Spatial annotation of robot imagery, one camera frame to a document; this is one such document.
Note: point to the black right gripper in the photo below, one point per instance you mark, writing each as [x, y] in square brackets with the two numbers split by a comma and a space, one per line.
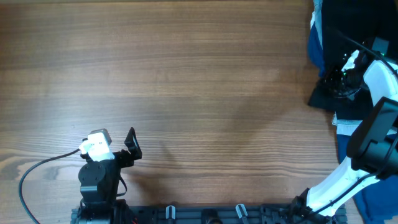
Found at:
[329, 79]

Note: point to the black shorts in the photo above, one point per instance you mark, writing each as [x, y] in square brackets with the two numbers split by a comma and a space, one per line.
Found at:
[342, 31]

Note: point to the light blue denim shorts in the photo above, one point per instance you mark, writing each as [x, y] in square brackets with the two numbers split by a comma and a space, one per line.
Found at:
[346, 126]

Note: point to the blue garment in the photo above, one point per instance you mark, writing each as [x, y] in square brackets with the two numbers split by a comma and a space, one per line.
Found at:
[378, 202]

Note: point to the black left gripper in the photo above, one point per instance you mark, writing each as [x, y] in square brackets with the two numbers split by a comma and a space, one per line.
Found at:
[127, 159]

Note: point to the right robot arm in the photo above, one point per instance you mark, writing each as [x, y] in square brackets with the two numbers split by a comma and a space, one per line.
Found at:
[371, 155]

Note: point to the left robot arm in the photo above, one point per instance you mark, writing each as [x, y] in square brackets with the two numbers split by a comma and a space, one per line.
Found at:
[100, 178]

